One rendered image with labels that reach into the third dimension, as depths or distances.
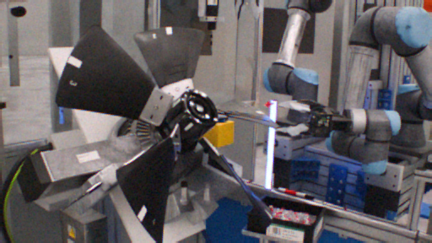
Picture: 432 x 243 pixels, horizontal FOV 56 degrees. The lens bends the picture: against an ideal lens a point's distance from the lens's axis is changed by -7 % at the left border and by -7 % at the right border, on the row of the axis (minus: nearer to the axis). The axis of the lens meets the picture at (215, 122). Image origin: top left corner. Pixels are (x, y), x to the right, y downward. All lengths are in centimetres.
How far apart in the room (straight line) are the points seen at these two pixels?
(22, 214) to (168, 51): 88
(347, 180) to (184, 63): 89
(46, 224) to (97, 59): 94
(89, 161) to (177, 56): 42
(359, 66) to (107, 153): 79
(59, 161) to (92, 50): 28
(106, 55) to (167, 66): 25
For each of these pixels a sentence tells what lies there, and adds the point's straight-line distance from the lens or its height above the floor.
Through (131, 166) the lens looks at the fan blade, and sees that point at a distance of 90.
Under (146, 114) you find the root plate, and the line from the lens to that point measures 112.
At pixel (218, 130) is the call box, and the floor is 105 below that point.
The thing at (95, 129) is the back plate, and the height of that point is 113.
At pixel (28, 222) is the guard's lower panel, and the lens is 179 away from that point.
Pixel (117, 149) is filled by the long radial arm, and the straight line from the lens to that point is 112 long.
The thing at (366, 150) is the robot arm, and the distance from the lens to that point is 132.
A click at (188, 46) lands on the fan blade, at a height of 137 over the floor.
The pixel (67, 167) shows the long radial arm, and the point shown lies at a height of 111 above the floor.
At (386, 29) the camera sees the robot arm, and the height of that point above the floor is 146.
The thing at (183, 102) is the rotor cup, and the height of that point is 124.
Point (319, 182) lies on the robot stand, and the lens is 189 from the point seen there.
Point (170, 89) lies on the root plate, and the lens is 122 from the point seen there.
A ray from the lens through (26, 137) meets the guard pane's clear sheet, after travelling 170.
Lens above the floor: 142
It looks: 12 degrees down
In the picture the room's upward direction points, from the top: 2 degrees clockwise
